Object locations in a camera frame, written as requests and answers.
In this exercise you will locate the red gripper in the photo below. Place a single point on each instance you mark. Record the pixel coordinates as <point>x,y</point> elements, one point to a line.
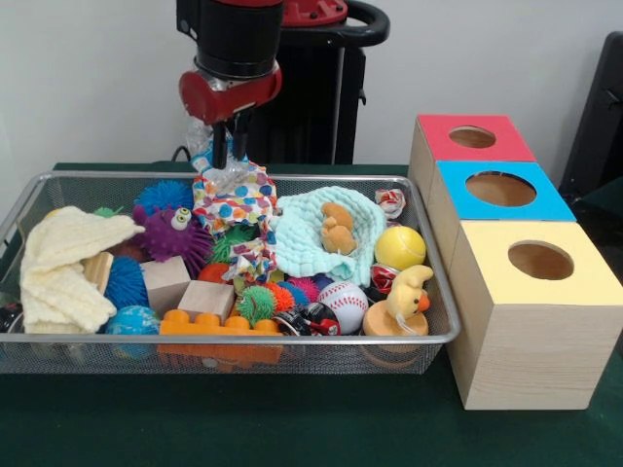
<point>229,102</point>

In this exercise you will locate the crushed clear plastic bottle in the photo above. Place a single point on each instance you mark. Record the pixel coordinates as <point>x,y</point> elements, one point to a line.
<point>199,141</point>

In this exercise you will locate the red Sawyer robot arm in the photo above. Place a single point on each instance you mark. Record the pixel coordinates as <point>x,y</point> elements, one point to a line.
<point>238,29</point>

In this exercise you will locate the silver mesh bin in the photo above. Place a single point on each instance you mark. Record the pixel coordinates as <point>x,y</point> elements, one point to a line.
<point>340,360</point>

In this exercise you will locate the wooden three-hole box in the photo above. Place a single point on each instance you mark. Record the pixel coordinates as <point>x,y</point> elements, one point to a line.
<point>535,350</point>

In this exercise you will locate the polka dot cloth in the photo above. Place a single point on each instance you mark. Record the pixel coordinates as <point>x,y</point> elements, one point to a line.
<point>233,209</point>

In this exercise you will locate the blue spiky ball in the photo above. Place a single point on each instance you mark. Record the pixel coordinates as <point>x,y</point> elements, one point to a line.
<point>163,194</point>

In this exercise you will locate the purple spiky monster toy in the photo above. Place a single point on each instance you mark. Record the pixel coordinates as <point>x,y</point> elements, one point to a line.
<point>165,238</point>

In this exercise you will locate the mint green cloth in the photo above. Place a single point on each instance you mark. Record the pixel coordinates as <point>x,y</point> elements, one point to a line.
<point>297,243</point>

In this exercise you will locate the brown plush toy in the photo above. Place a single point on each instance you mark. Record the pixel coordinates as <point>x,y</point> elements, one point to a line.
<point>338,233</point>

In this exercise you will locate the orange building brick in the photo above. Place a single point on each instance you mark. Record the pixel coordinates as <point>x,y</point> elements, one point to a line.
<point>219,327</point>

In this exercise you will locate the white toy baseball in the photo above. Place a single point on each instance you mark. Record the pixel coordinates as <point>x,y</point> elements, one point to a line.
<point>343,304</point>

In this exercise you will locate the cream knitted cloth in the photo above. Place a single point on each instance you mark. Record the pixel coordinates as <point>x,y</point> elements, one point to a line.
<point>58,243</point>

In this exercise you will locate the yellow tennis ball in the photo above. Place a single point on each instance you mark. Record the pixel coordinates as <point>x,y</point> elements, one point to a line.
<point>399,248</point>

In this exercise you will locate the yellow plush duck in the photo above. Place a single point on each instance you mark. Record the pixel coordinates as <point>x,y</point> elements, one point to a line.
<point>406,297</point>

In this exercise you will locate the dark green tablecloth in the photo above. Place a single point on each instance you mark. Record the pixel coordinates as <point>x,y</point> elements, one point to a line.
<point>292,428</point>

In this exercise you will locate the black panel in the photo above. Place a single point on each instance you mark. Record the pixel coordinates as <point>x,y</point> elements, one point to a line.
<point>598,121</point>

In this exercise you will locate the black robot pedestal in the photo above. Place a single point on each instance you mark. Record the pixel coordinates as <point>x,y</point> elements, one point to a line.
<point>311,97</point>

